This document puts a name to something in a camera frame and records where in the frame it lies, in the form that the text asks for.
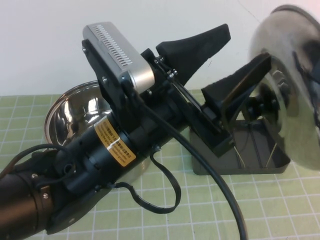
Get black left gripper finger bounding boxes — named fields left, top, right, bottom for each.
left=156, top=23, right=231, bottom=86
left=201, top=53, right=272, bottom=126

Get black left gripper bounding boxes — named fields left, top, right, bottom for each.
left=93, top=48, right=235, bottom=169

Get stainless steel lid black knob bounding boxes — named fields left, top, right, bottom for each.
left=246, top=4, right=320, bottom=172

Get flat black looped cable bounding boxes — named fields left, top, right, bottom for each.
left=107, top=147, right=182, bottom=210

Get thick black camera cable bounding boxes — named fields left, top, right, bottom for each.
left=136, top=98, right=252, bottom=240

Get stainless steel pot black handles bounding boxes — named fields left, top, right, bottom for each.
left=44, top=80, right=152, bottom=187

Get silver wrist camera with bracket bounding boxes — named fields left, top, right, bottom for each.
left=81, top=21, right=156, bottom=118

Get dark tray wire lid rack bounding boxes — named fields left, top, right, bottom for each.
left=189, top=94, right=292, bottom=176

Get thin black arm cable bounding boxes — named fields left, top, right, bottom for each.
left=0, top=144, right=73, bottom=176

